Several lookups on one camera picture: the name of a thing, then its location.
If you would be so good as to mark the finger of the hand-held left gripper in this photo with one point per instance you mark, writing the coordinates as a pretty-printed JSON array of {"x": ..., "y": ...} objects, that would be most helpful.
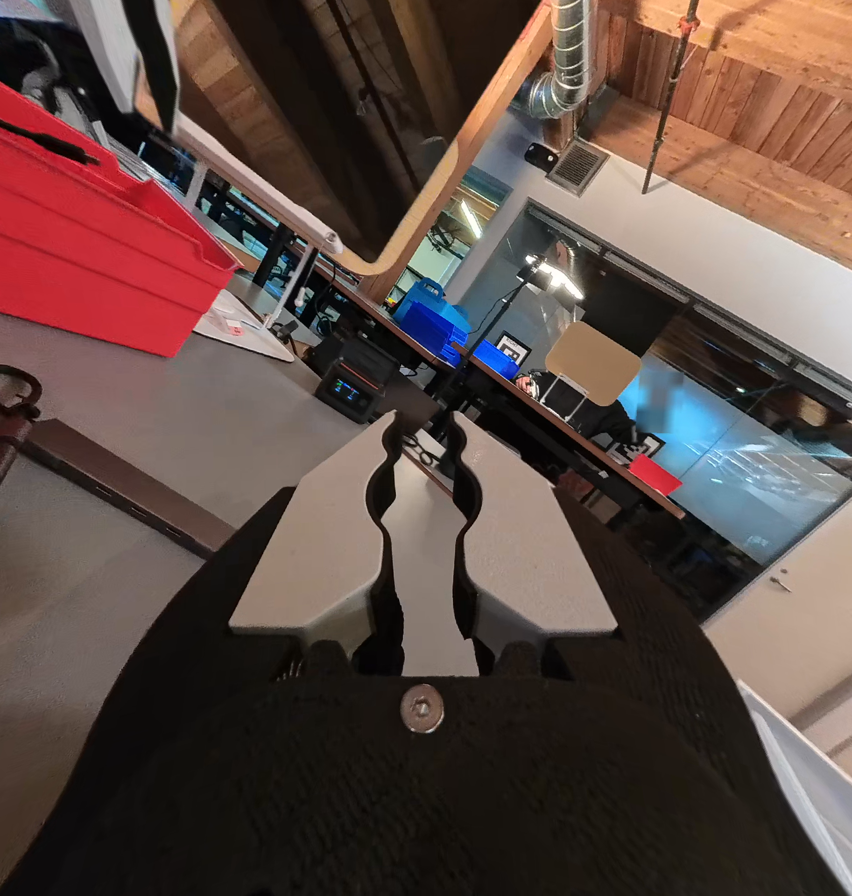
[{"x": 107, "y": 49}]

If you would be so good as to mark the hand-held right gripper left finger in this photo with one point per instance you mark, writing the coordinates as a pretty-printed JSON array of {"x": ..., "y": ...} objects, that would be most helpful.
[{"x": 314, "y": 560}]

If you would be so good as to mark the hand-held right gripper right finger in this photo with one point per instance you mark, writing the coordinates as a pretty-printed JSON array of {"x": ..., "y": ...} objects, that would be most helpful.
[{"x": 538, "y": 560}]

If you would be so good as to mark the red plastic bin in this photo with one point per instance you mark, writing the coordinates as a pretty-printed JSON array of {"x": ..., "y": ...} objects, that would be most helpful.
[
  {"x": 82, "y": 252},
  {"x": 655, "y": 476}
]

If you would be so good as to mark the clear plastic bin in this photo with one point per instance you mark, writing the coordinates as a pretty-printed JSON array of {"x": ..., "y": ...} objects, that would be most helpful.
[{"x": 811, "y": 791}]

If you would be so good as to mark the long wooden desk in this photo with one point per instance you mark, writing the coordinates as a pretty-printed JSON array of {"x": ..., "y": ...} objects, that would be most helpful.
[{"x": 573, "y": 434}]

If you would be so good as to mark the black framed printed tag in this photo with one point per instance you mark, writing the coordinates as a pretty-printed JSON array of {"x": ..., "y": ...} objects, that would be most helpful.
[
  {"x": 513, "y": 348},
  {"x": 643, "y": 448}
]

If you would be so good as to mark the small display device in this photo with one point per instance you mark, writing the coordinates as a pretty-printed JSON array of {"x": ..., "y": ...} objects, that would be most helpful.
[{"x": 347, "y": 393}]

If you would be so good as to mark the tan rounded panel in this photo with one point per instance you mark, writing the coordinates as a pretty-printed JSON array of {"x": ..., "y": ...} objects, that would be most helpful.
[{"x": 594, "y": 364}]

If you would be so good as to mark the flat blue bin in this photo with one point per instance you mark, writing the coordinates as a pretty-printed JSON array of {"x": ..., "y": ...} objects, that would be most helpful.
[{"x": 492, "y": 360}]

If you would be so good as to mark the frosted glass partition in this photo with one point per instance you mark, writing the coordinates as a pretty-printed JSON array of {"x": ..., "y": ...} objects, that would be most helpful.
[{"x": 734, "y": 455}]

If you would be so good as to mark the black light stand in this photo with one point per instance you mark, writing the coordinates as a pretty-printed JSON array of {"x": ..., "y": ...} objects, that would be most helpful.
[{"x": 489, "y": 336}]

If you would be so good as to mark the white sheet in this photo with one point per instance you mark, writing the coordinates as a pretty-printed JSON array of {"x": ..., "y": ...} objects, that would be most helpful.
[{"x": 247, "y": 329}]

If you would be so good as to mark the stack of blue bins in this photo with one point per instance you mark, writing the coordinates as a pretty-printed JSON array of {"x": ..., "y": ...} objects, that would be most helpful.
[{"x": 429, "y": 318}]

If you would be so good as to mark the white double door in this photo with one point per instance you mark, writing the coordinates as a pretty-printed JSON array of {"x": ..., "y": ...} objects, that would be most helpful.
[{"x": 804, "y": 616}]

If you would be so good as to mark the hanging metal rod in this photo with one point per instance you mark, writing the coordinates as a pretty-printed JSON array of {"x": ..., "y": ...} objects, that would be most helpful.
[{"x": 667, "y": 98}]

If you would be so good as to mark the wall air vent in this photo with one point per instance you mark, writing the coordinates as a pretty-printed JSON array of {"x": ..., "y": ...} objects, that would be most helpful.
[{"x": 578, "y": 166}]

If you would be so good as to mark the small black wall device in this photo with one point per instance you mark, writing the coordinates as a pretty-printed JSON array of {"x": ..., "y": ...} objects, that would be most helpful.
[{"x": 541, "y": 155}]

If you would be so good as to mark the silver air duct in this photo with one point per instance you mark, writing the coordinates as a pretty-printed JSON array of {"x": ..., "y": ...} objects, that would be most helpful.
[{"x": 569, "y": 63}]

